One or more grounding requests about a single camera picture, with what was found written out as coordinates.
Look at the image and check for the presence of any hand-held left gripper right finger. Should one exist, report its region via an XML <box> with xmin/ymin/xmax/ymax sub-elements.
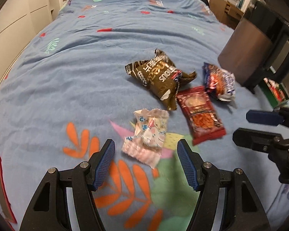
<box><xmin>177</xmin><ymin>138</ymin><xmax>271</xmax><ymax>231</ymax></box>

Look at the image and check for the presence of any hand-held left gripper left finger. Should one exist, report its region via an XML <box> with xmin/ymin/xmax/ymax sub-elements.
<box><xmin>19</xmin><ymin>138</ymin><xmax>116</xmax><ymax>231</ymax></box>

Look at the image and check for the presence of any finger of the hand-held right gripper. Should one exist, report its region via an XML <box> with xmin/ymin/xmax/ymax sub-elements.
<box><xmin>246</xmin><ymin>109</ymin><xmax>284</xmax><ymax>126</ymax></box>
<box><xmin>232</xmin><ymin>128</ymin><xmax>287</xmax><ymax>153</ymax></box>

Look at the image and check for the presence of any green tray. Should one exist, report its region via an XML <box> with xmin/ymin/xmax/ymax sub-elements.
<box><xmin>264</xmin><ymin>78</ymin><xmax>289</xmax><ymax>109</ymax></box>

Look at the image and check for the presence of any long red snack packet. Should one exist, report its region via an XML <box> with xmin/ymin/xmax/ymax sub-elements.
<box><xmin>267</xmin><ymin>78</ymin><xmax>286</xmax><ymax>101</ymax></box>

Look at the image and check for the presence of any dark red snack packet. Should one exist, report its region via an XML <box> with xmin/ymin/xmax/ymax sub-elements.
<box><xmin>176</xmin><ymin>86</ymin><xmax>226</xmax><ymax>146</ymax></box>

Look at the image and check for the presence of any clear candy packet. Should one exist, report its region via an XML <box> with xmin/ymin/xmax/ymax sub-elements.
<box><xmin>121</xmin><ymin>108</ymin><xmax>169</xmax><ymax>169</ymax></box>

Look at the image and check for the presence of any blue orange snack packet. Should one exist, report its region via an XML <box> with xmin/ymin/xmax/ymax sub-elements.
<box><xmin>202</xmin><ymin>62</ymin><xmax>238</xmax><ymax>107</ymax></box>

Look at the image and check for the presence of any brown snack packet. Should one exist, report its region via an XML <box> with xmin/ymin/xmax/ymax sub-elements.
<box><xmin>125</xmin><ymin>49</ymin><xmax>198</xmax><ymax>111</ymax></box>

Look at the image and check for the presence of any grey and black electric kettle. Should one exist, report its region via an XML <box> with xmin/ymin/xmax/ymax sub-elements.
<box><xmin>218</xmin><ymin>5</ymin><xmax>289</xmax><ymax>94</ymax></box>

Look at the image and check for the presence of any red phone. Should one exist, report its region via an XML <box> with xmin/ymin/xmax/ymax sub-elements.
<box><xmin>0</xmin><ymin>156</ymin><xmax>17</xmax><ymax>224</ymax></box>

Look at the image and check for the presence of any wooden cabinet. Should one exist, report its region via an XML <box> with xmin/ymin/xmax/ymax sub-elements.
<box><xmin>209</xmin><ymin>0</ymin><xmax>245</xmax><ymax>29</ymax></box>

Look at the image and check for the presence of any white wardrobe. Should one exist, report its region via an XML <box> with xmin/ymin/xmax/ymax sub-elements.
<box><xmin>0</xmin><ymin>0</ymin><xmax>70</xmax><ymax>99</ymax></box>

